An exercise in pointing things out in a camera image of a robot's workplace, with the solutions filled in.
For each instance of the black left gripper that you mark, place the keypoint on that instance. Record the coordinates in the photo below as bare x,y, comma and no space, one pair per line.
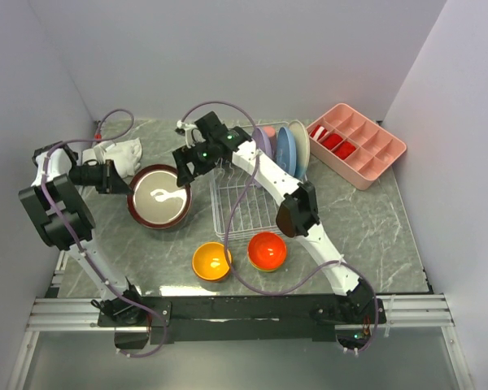
111,182

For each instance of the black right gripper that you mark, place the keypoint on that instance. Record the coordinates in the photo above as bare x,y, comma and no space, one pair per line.
182,158

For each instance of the dark red rimmed plate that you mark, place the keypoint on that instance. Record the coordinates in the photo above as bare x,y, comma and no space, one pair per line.
156,201

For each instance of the lavender plate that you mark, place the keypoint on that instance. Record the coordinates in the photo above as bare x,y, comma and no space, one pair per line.
262,141

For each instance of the pink plastic cup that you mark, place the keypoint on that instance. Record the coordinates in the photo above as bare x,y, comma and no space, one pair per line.
272,135

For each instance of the cream and blue plate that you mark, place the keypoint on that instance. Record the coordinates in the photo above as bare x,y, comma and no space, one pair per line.
302,143

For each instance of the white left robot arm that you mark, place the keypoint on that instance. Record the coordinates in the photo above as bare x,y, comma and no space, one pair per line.
63,220

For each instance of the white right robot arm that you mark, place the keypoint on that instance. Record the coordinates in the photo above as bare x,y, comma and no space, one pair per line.
297,215

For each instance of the white folded cloth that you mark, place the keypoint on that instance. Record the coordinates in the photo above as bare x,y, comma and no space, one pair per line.
126,155

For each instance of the orange-yellow bowl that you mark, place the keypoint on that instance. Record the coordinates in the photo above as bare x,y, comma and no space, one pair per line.
210,262

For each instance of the red-orange bowl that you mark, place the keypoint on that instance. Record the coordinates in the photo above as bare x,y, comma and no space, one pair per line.
267,251

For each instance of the red white striped item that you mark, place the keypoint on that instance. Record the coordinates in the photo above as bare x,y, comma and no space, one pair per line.
318,133

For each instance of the red cloth item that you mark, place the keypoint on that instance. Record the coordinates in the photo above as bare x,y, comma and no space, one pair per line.
338,146

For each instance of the pink compartment organizer tray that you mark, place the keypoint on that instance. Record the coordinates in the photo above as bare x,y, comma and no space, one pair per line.
376,148

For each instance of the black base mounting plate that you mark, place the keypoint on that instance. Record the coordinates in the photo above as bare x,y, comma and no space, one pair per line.
166,320

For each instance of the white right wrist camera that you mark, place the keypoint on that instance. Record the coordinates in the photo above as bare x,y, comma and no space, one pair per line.
186,130

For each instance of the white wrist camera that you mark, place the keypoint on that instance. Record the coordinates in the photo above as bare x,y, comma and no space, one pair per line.
92,155
186,130

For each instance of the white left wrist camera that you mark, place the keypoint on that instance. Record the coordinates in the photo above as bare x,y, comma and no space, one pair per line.
92,155

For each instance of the white wire dish rack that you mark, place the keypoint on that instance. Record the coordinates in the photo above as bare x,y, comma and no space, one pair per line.
255,213

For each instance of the aluminium rail frame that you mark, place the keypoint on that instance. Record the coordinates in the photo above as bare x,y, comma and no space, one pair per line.
417,347

